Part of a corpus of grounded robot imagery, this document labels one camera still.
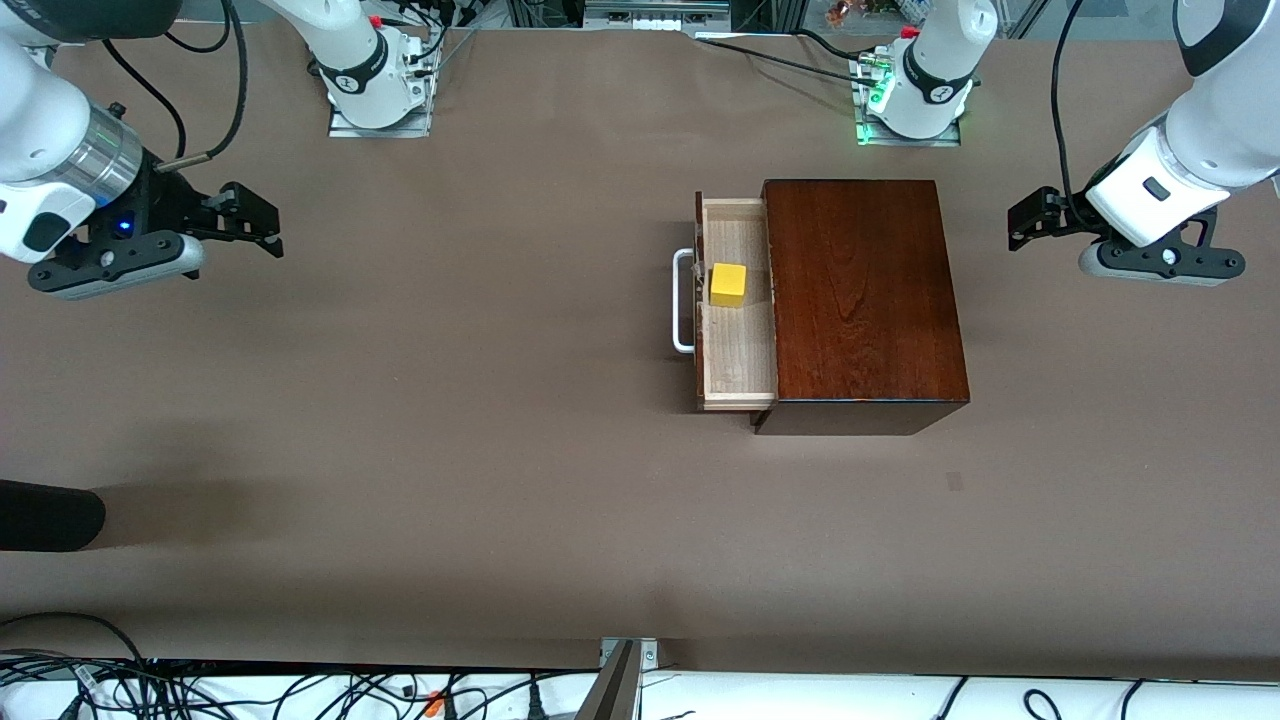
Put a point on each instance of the grey metal post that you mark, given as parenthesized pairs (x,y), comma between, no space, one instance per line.
(612,690)

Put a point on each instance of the black rounded object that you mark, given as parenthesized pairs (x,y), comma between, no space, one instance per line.
(50,515)

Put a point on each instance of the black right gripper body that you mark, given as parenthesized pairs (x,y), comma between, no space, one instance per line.
(172,203)

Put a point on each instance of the dark brown wooden cabinet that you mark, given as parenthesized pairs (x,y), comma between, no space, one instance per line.
(870,300)

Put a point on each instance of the wooden drawer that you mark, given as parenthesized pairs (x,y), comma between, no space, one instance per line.
(740,350)

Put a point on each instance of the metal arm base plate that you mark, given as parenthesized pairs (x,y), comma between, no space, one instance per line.
(945,138)
(345,130)

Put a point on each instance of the small metal bracket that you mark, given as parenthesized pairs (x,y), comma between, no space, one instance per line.
(650,655)

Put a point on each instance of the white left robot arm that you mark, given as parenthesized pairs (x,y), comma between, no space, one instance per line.
(1220,130)

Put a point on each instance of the white power strip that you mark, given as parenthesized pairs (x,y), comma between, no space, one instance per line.
(650,20)

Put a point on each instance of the yellow block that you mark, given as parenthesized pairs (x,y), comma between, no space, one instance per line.
(728,285)

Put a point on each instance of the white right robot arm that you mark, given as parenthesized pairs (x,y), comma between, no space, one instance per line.
(40,120)

